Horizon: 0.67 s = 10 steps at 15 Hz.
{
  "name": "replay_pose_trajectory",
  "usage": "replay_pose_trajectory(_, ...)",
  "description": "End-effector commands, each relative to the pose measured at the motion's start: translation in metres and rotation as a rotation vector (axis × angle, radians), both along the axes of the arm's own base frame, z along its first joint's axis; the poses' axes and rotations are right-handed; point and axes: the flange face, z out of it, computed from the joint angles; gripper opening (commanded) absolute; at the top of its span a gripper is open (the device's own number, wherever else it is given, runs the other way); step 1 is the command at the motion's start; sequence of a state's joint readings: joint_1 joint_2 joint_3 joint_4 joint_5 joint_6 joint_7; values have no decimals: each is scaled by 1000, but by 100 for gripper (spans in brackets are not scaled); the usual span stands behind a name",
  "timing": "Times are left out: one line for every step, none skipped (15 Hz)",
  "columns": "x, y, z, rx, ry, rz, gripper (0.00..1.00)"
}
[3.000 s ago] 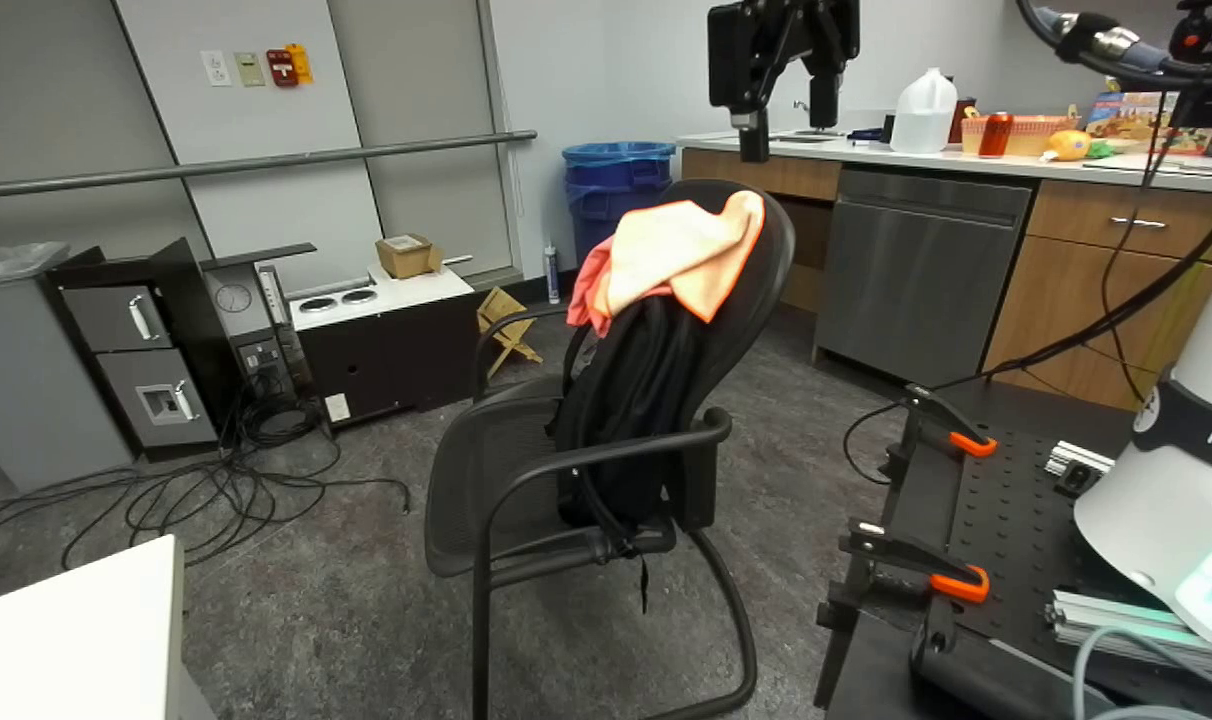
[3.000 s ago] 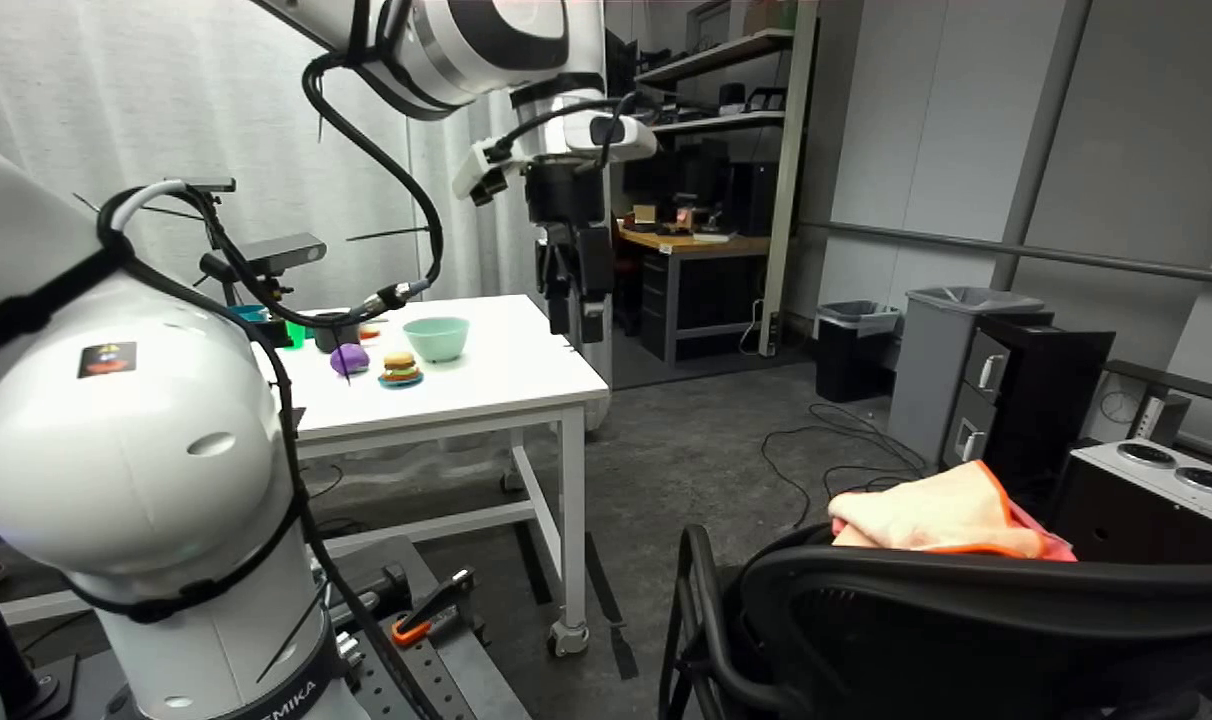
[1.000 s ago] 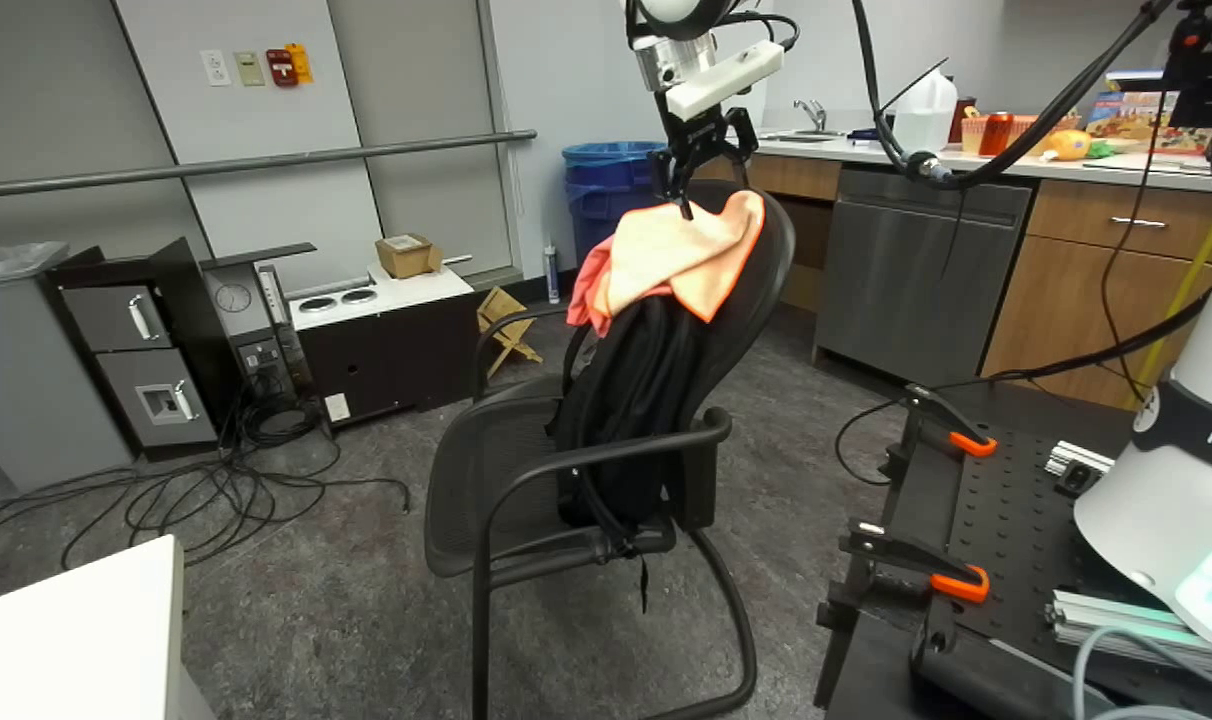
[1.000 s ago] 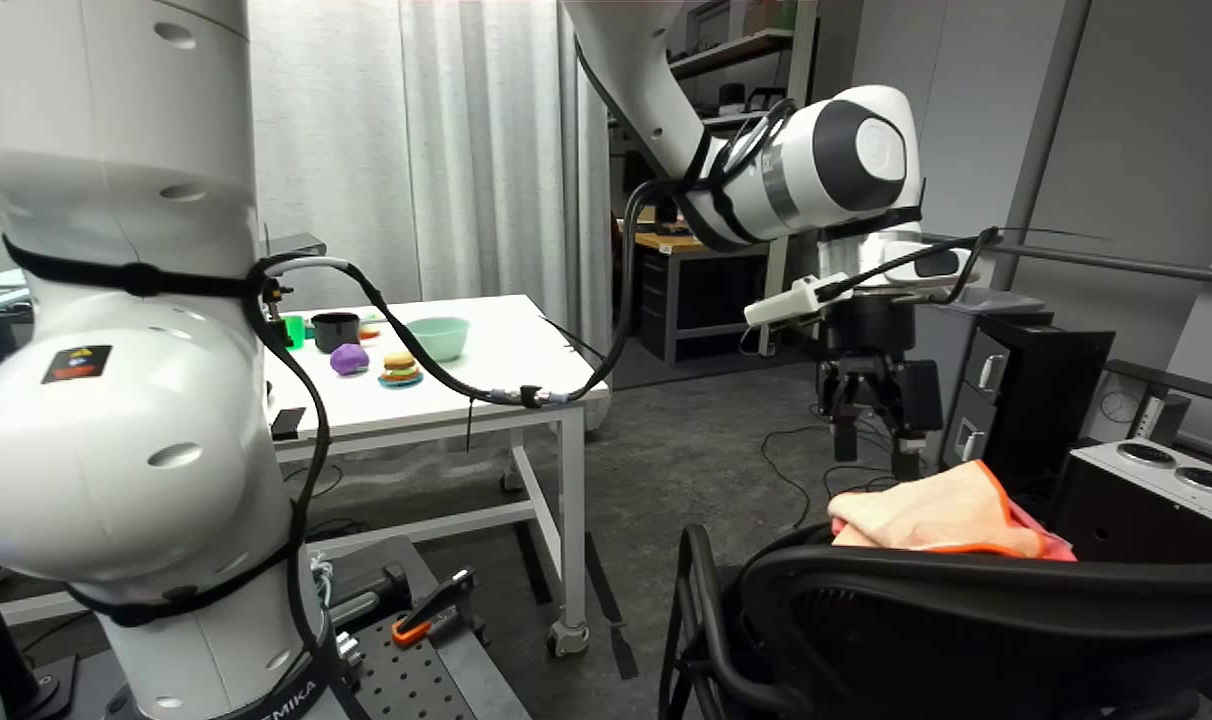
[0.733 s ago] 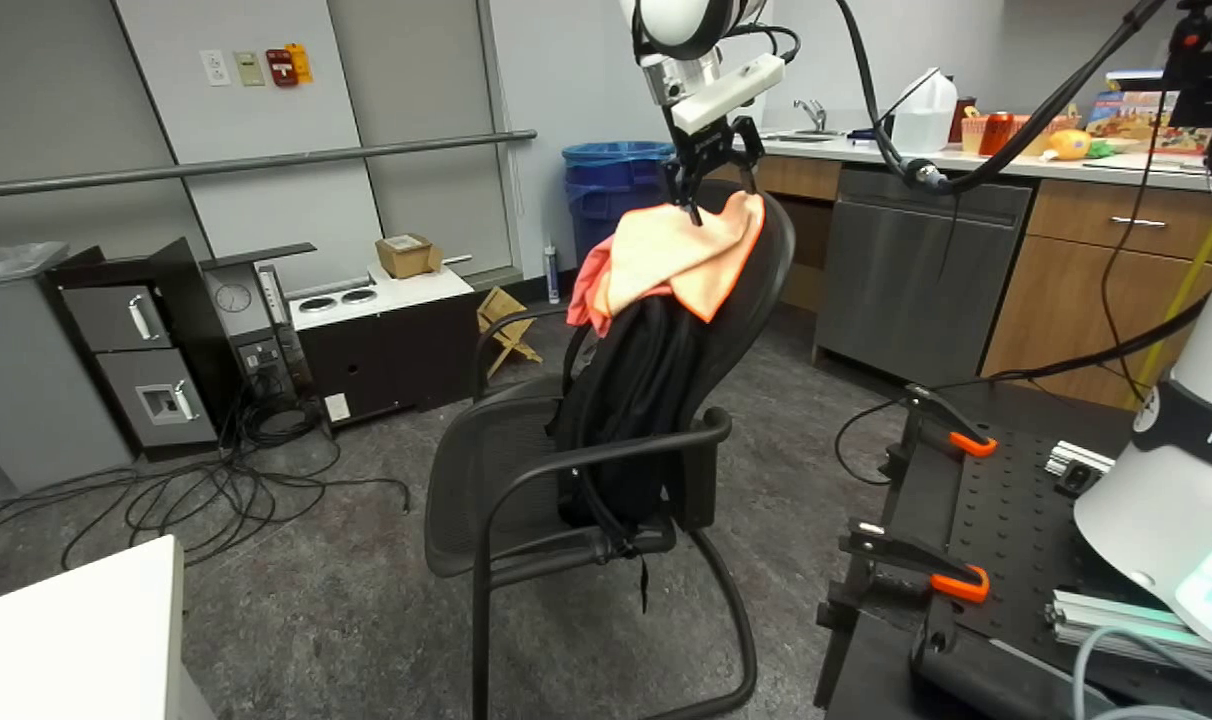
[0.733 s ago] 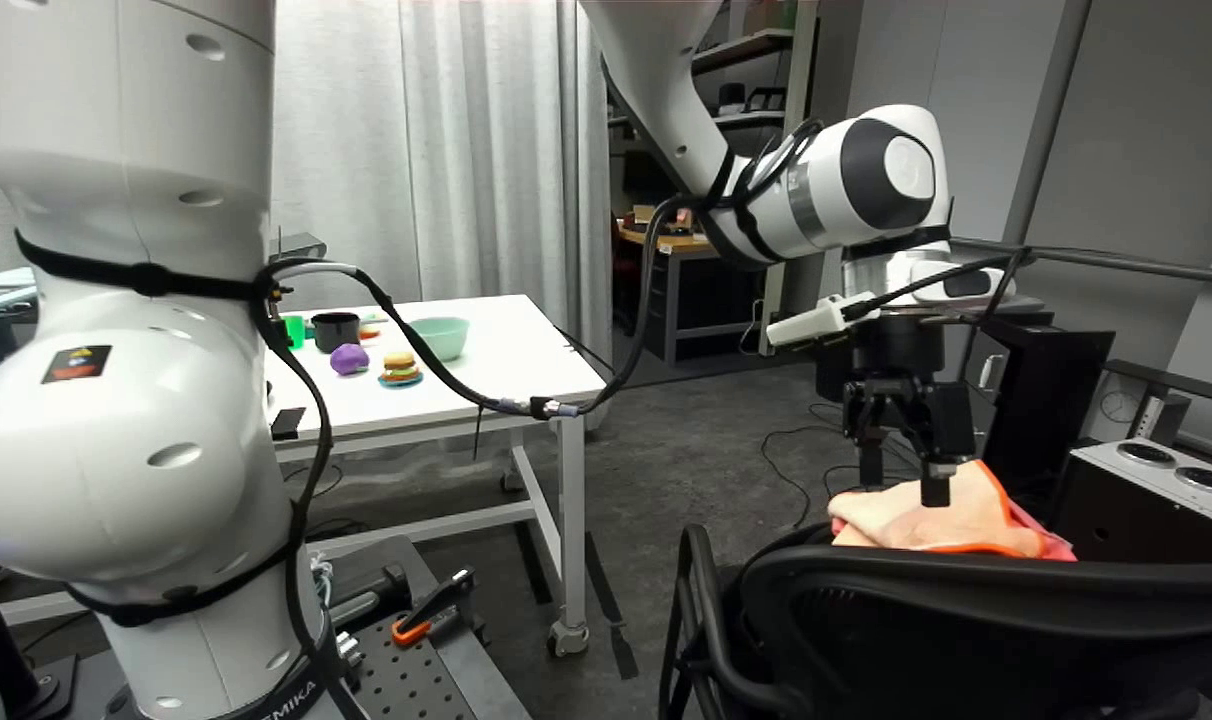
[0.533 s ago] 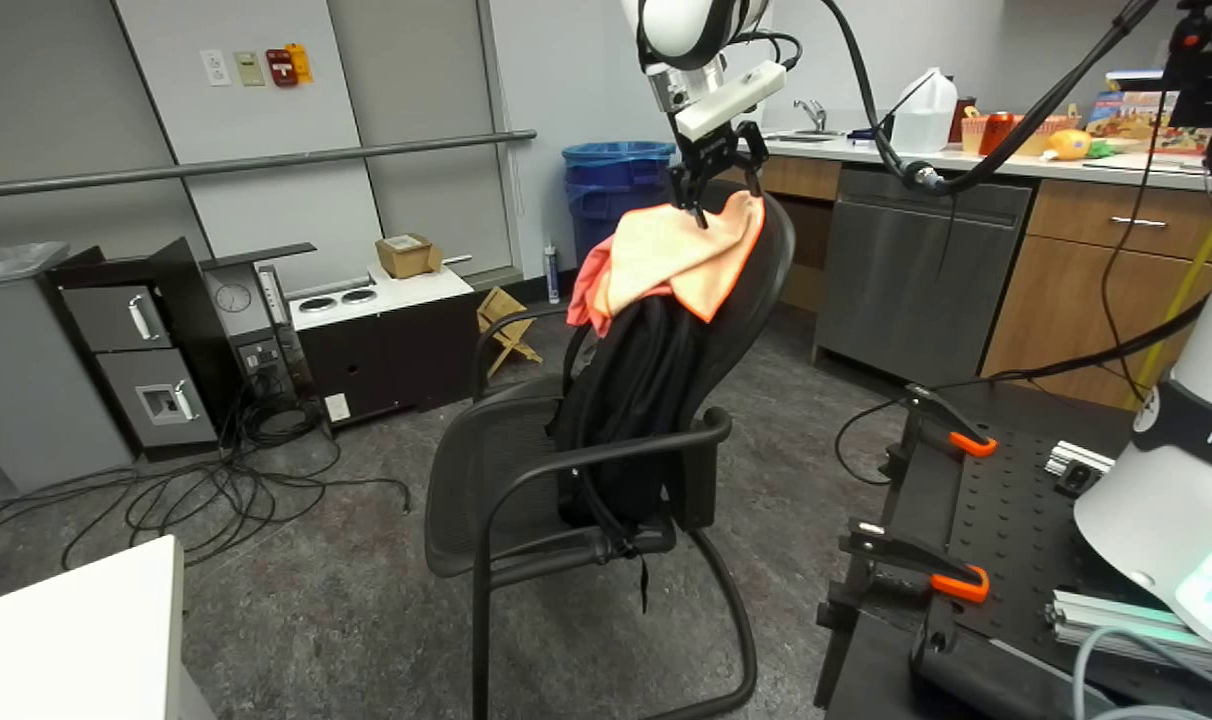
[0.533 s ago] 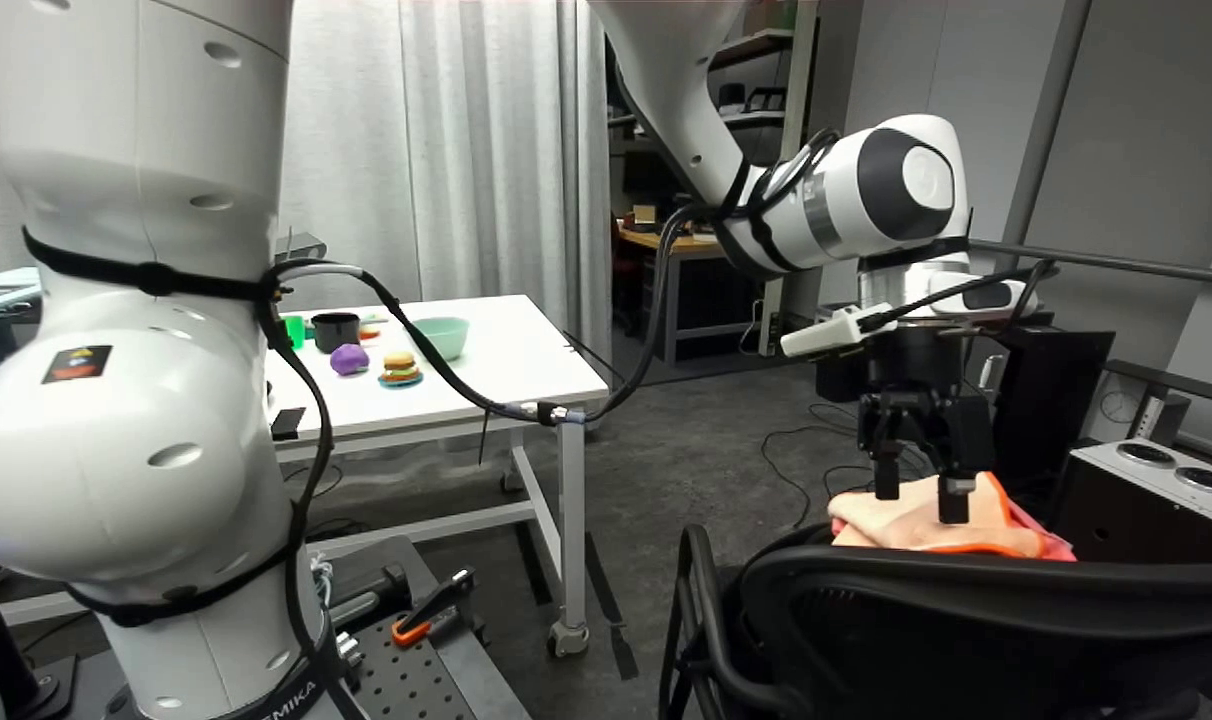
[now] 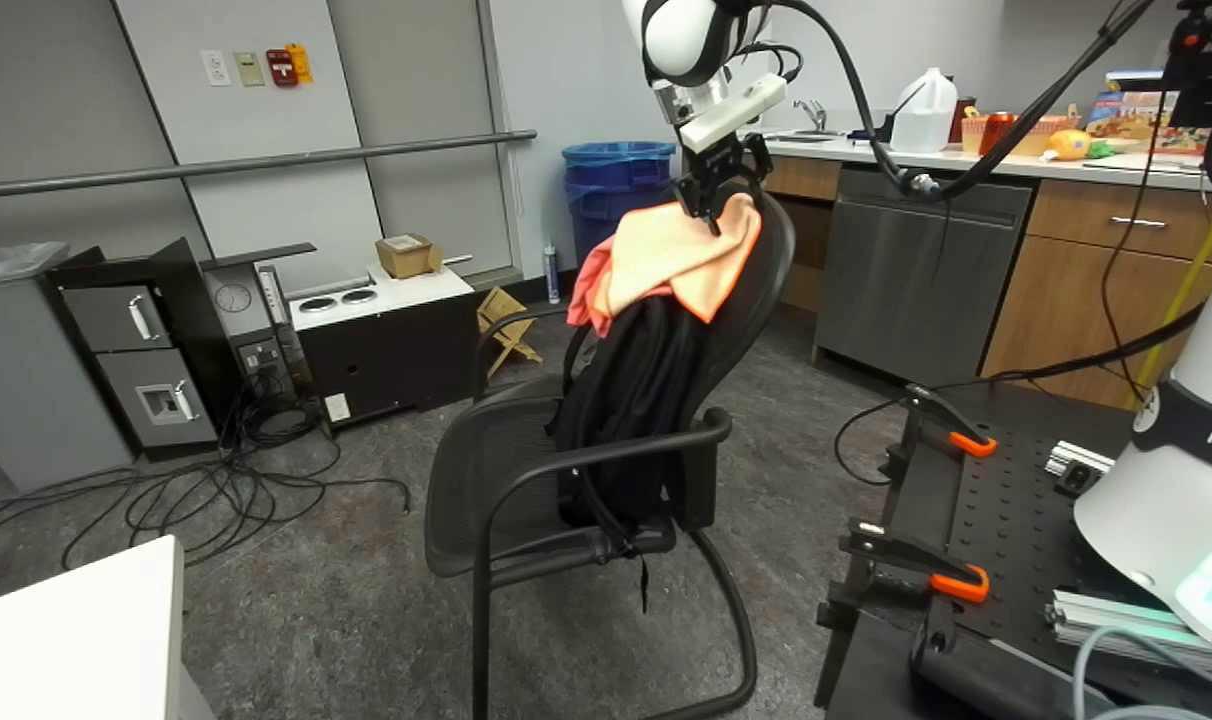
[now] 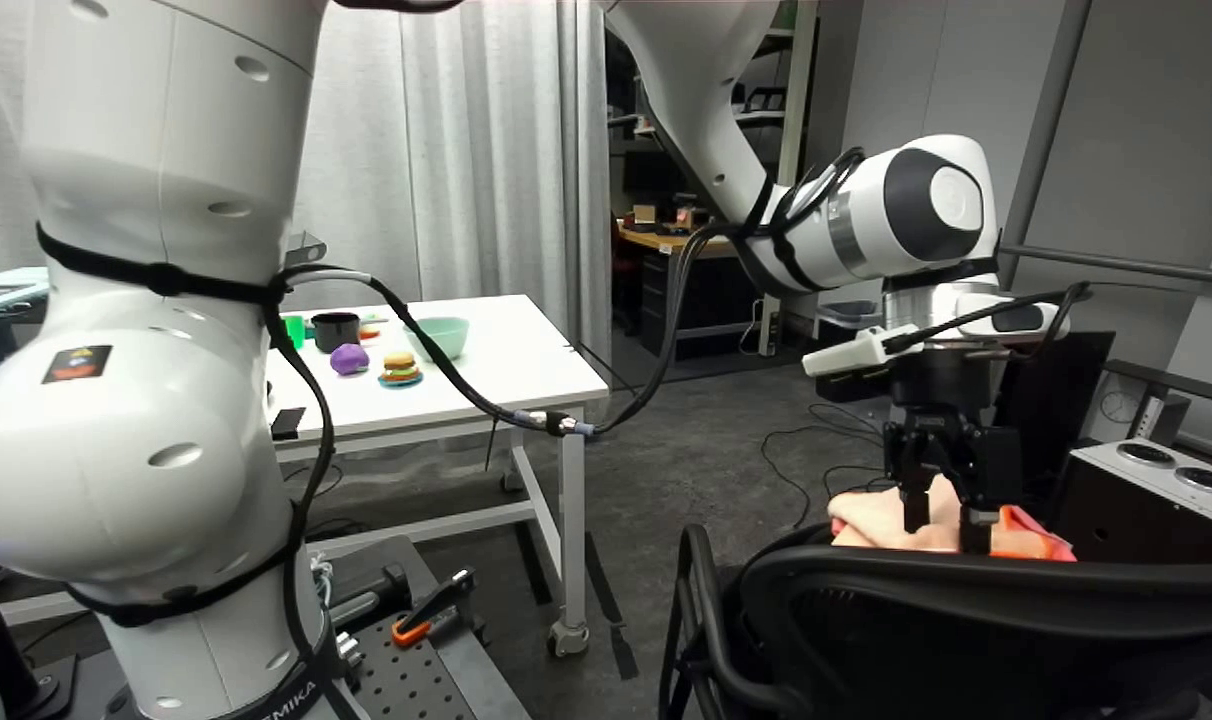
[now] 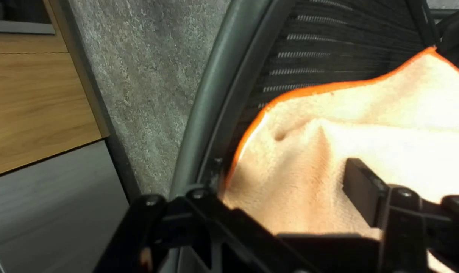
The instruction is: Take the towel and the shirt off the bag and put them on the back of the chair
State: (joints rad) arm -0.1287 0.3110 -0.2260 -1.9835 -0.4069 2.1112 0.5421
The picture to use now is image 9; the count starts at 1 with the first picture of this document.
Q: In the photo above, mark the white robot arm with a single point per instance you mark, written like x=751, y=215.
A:
x=676, y=35

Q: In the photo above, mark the red bottle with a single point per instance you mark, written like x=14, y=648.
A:
x=997, y=132

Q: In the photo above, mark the colourful printed box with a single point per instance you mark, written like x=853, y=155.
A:
x=1145, y=121

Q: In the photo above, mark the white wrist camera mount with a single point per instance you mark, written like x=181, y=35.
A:
x=731, y=111

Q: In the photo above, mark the black drawer unit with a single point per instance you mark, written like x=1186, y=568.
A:
x=138, y=362

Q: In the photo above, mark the orange plastic container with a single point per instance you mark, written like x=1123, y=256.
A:
x=1038, y=136

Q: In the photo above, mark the white table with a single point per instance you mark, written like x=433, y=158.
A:
x=58, y=653

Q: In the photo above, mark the gray metal cabinet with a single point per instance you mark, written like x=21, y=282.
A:
x=29, y=386

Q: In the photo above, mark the peach towel with orange edge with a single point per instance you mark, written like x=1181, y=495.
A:
x=671, y=262

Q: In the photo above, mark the dark low cabinet white top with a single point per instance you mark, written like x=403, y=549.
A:
x=387, y=354

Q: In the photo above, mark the gray wall handrail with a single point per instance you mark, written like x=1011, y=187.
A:
x=228, y=165

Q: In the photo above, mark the wooden cabinet with white countertop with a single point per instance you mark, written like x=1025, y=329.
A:
x=1087, y=294

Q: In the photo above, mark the white plastic jug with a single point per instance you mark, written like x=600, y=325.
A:
x=925, y=121

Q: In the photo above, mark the stainless steel dishwasher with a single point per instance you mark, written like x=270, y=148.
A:
x=916, y=264

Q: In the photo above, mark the black perforated breadboard table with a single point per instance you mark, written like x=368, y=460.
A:
x=1016, y=523

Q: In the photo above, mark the silver sink faucet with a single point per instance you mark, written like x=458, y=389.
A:
x=812, y=116

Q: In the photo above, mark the small silver metal block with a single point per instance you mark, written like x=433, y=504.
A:
x=1079, y=467

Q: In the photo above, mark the blue recycling bin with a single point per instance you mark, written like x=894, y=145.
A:
x=609, y=187

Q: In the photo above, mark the yellow toy fruit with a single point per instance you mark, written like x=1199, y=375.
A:
x=1070, y=145

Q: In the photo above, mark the pale green wall plate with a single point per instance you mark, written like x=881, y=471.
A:
x=249, y=71

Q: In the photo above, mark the red fire alarm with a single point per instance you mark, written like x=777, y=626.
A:
x=284, y=64

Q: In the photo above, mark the black backpack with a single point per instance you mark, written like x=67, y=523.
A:
x=631, y=386

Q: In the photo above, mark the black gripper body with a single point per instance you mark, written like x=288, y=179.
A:
x=722, y=158

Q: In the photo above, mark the small cardboard box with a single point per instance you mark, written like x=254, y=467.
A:
x=407, y=256

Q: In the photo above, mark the black camera box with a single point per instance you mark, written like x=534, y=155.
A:
x=1211, y=81

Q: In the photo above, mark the aluminium extrusion bar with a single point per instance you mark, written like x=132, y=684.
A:
x=1109, y=619

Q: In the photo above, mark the white outlet plate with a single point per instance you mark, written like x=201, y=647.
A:
x=337, y=409

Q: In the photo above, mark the coral pink shirt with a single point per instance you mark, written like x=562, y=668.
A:
x=585, y=303

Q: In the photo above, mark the small wooden folding stand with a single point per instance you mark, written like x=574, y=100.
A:
x=508, y=325

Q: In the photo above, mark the black mesh chair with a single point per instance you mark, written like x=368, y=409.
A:
x=498, y=467

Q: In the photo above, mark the white light switch plate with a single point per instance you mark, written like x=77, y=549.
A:
x=219, y=71

